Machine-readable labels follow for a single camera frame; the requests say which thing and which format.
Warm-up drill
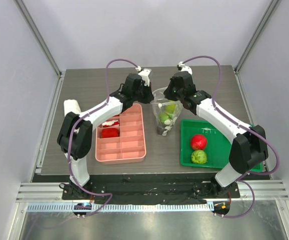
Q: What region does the yellow-green fake fruit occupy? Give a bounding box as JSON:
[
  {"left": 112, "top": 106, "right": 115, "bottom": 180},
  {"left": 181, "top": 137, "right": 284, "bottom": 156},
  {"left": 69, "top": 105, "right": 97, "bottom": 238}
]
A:
[{"left": 158, "top": 112, "right": 171, "bottom": 125}]

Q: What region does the purple cable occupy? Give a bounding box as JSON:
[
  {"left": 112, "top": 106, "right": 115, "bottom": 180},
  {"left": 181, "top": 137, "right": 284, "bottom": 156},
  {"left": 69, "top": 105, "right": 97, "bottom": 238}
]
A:
[
  {"left": 178, "top": 55, "right": 280, "bottom": 218},
  {"left": 68, "top": 59, "right": 142, "bottom": 217}
]

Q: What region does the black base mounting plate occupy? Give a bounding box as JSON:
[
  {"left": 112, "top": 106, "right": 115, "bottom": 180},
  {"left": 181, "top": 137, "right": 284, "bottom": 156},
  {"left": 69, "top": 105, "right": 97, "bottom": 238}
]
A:
[{"left": 31, "top": 173, "right": 242, "bottom": 205}]

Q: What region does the yellow-green fake pear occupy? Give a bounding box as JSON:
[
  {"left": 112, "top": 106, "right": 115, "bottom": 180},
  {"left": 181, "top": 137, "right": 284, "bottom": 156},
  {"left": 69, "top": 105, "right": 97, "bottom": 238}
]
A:
[{"left": 165, "top": 101, "right": 177, "bottom": 114}]

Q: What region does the left aluminium frame post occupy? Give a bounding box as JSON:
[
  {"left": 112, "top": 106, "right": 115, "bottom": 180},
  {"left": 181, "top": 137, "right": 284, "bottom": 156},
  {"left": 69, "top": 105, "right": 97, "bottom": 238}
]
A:
[{"left": 13, "top": 0, "right": 62, "bottom": 77}]

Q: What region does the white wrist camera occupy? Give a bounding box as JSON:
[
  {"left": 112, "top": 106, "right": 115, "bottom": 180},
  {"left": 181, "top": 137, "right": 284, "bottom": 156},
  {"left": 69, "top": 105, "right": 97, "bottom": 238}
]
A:
[
  {"left": 135, "top": 66, "right": 152, "bottom": 87},
  {"left": 176, "top": 61, "right": 193, "bottom": 75}
]

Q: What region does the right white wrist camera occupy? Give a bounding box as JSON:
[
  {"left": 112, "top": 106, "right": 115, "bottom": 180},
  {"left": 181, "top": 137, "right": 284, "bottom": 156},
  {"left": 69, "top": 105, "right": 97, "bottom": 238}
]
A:
[{"left": 176, "top": 61, "right": 193, "bottom": 75}]

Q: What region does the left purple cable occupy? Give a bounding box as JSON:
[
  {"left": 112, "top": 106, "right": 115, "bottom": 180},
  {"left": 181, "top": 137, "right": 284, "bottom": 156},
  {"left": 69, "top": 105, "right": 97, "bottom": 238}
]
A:
[{"left": 68, "top": 59, "right": 142, "bottom": 217}]

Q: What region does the pink divided organizer tray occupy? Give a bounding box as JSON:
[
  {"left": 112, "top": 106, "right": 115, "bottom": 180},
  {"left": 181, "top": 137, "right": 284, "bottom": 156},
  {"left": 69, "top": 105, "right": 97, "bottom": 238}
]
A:
[{"left": 95, "top": 103, "right": 147, "bottom": 165}]

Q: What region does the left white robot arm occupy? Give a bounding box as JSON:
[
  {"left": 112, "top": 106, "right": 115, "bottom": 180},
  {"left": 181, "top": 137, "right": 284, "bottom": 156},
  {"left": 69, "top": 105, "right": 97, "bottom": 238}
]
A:
[{"left": 57, "top": 69, "right": 154, "bottom": 200}]

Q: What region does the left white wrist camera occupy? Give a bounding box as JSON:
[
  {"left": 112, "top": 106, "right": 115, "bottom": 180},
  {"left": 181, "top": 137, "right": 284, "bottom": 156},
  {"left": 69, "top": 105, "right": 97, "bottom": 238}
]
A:
[{"left": 135, "top": 66, "right": 152, "bottom": 87}]

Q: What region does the white crumpled cloth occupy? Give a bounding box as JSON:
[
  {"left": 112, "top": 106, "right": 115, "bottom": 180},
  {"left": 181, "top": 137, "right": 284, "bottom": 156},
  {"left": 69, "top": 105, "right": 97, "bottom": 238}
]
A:
[{"left": 63, "top": 99, "right": 81, "bottom": 116}]

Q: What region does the red fake apple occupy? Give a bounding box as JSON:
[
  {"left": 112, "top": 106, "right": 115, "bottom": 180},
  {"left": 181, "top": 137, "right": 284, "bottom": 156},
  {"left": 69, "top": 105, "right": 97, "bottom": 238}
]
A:
[{"left": 190, "top": 134, "right": 208, "bottom": 151}]

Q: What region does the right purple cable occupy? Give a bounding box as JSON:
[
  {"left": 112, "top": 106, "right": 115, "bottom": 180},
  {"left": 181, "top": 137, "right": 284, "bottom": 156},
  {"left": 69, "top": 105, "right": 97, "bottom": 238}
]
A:
[{"left": 178, "top": 55, "right": 280, "bottom": 218}]

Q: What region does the green fake apple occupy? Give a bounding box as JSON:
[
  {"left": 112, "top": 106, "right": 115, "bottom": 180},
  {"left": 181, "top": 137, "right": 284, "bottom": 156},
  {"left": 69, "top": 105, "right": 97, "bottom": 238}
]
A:
[{"left": 190, "top": 149, "right": 208, "bottom": 164}]

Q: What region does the red fabric item bottom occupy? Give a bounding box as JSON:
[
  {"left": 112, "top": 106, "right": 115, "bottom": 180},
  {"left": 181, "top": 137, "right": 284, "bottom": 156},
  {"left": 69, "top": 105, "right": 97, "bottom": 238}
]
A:
[{"left": 100, "top": 127, "right": 120, "bottom": 139}]

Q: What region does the green plastic tray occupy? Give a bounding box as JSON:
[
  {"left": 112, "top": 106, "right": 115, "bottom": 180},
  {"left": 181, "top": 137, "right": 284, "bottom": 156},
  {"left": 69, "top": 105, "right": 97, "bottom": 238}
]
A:
[{"left": 179, "top": 119, "right": 264, "bottom": 173}]

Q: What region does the white slotted cable duct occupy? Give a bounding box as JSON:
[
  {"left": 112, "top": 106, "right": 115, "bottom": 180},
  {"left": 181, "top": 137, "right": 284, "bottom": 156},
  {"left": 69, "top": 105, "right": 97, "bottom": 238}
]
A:
[{"left": 26, "top": 201, "right": 214, "bottom": 213}]

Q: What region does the clear polka dot zip bag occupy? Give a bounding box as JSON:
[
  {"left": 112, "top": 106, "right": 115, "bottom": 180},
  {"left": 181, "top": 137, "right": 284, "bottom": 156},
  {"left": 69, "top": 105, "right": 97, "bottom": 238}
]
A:
[{"left": 151, "top": 87, "right": 183, "bottom": 136}]

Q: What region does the red white fabric item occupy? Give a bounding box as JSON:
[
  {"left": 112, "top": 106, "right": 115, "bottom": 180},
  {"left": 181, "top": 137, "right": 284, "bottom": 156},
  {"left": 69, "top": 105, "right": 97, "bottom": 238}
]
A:
[{"left": 101, "top": 119, "right": 120, "bottom": 128}]

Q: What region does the aluminium frame post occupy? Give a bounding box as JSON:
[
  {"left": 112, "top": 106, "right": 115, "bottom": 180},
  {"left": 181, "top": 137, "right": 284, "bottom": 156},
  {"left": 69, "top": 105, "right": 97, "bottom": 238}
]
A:
[
  {"left": 13, "top": 0, "right": 62, "bottom": 77},
  {"left": 233, "top": 0, "right": 283, "bottom": 73}
]

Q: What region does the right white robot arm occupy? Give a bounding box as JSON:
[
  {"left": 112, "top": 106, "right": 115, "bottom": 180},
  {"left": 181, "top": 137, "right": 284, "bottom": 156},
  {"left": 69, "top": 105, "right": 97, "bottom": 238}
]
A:
[{"left": 164, "top": 71, "right": 269, "bottom": 198}]

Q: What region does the right aluminium frame post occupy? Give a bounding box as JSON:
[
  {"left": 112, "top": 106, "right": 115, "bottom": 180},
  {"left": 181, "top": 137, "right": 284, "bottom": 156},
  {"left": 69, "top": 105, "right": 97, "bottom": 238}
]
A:
[{"left": 233, "top": 0, "right": 283, "bottom": 73}]

